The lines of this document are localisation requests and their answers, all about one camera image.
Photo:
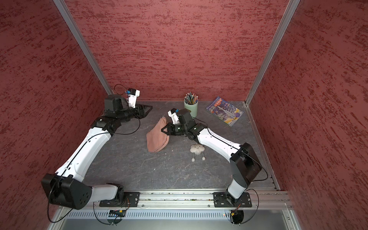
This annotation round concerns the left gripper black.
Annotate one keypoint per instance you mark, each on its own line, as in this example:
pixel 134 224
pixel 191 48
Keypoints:
pixel 142 113

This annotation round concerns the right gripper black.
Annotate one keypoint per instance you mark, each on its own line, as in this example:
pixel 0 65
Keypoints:
pixel 171 129

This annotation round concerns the pink suede shoulder bag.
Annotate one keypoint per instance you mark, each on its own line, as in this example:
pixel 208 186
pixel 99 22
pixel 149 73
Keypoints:
pixel 156 139

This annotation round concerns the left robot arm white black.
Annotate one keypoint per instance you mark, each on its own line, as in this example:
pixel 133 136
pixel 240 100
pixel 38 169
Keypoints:
pixel 65 187

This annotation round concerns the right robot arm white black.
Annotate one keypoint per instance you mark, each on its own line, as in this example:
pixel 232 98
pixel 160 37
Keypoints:
pixel 245 165

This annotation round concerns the mint green pencil cup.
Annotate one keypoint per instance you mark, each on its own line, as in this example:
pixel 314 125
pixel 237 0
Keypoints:
pixel 191 107

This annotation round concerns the bundle of coloured pencils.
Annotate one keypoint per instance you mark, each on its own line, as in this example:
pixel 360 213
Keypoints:
pixel 190 98

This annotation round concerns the white cloud plush charm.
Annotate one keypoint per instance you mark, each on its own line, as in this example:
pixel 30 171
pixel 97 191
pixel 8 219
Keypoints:
pixel 197 149

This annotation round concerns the colourful comic book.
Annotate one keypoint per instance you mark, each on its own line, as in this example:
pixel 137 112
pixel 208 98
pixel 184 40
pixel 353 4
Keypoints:
pixel 224 111

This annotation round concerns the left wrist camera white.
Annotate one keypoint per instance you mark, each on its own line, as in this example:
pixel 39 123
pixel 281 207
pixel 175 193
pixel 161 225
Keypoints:
pixel 132 94

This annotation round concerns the left corner aluminium post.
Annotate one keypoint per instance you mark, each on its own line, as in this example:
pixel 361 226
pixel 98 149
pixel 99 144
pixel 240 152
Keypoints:
pixel 68 18

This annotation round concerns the corner aluminium post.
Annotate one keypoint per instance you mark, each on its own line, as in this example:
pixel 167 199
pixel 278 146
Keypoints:
pixel 281 29
pixel 68 18

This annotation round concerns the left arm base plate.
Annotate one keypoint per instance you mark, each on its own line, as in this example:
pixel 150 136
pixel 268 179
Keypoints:
pixel 125 199

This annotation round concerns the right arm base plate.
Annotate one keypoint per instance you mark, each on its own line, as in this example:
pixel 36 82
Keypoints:
pixel 225 200

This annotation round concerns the aluminium front rail frame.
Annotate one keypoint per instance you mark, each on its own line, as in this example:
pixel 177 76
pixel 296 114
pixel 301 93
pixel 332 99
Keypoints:
pixel 183 205

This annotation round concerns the right corner aluminium post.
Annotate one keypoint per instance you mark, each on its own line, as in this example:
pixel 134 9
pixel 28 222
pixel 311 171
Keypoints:
pixel 281 29

